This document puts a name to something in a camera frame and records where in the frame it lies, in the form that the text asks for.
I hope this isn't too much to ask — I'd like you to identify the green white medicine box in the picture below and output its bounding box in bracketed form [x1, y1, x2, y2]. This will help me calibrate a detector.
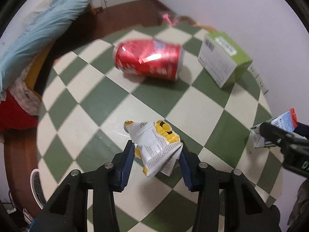
[198, 31, 252, 89]

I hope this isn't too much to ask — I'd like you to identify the checkered pink mattress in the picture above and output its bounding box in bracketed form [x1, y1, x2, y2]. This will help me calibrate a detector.
[8, 64, 42, 116]

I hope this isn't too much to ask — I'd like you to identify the white round trash bin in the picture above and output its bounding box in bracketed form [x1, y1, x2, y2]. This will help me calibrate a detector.
[30, 169, 46, 209]

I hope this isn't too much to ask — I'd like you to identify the light blue duvet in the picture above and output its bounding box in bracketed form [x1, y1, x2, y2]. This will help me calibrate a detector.
[1, 0, 90, 101]

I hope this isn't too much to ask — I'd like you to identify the red soda can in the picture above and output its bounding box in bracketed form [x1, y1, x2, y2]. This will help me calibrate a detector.
[113, 39, 184, 82]

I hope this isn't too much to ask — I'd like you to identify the yellow white wrapper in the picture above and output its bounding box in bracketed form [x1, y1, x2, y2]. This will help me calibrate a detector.
[124, 120, 183, 179]

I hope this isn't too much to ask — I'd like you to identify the red bed sheet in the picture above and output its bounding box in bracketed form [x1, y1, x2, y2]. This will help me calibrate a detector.
[0, 91, 38, 132]

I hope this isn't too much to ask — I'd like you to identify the green white checkered tablecloth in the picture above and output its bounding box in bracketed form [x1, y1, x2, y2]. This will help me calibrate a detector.
[31, 26, 282, 231]

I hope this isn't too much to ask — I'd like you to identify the wall socket strip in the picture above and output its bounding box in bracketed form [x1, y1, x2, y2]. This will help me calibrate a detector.
[248, 64, 269, 94]

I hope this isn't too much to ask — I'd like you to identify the blue red milk carton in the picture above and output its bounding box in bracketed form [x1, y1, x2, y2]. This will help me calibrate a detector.
[250, 108, 298, 148]

